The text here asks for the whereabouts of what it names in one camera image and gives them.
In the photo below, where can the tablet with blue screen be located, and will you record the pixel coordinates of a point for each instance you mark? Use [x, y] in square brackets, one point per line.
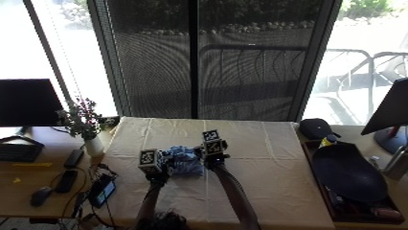
[101, 190]

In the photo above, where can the black computer monitor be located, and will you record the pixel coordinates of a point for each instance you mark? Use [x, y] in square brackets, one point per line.
[25, 102]

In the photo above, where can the person's left hand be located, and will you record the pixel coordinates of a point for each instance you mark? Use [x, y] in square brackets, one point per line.
[159, 169]

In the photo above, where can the white marker cube on left glove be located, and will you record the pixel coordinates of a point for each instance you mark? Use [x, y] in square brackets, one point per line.
[150, 159]

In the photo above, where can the white marker cube on right glove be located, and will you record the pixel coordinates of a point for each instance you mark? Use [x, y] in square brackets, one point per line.
[212, 143]

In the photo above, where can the white tablecloth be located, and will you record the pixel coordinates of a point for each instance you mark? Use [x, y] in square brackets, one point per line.
[212, 172]

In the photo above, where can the black smartphone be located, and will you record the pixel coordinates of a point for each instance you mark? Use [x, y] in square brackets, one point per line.
[66, 180]

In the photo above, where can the yellow pencil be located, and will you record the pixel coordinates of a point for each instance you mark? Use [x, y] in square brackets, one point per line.
[32, 165]

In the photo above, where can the blue patterned cloth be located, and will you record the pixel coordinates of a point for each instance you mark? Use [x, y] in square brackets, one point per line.
[184, 162]

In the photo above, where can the black oval dish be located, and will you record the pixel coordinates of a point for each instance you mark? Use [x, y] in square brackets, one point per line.
[348, 172]

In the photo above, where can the grey metal cup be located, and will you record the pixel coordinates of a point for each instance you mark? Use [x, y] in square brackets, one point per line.
[396, 164]

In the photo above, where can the black computer mouse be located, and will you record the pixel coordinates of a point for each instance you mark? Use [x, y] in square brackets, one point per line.
[40, 195]

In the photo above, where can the purple flowering plant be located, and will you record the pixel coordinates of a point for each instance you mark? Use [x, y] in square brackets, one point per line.
[82, 118]

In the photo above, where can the dark monitor with red stand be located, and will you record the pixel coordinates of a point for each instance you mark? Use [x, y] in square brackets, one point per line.
[390, 115]

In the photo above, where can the small yellow object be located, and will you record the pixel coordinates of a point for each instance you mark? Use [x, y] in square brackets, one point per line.
[16, 180]

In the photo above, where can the white flower vase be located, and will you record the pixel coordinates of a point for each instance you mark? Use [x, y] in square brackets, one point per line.
[93, 146]

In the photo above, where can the white marker cube on glove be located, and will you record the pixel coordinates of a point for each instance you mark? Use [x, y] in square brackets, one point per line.
[212, 143]
[150, 159]

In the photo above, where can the brown wooden tray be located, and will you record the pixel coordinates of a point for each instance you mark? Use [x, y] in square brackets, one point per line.
[328, 204]

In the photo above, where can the black keyboard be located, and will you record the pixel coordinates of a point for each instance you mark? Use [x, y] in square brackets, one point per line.
[17, 151]

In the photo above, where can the person's right hand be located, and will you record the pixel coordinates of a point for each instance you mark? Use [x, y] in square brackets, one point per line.
[214, 159]

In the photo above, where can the black remote control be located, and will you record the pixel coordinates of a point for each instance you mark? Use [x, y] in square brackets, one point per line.
[73, 158]

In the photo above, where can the black zip pouch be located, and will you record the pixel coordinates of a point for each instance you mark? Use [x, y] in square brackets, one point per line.
[315, 128]

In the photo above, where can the pink object in tray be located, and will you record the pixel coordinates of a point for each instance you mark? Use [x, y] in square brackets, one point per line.
[385, 212]

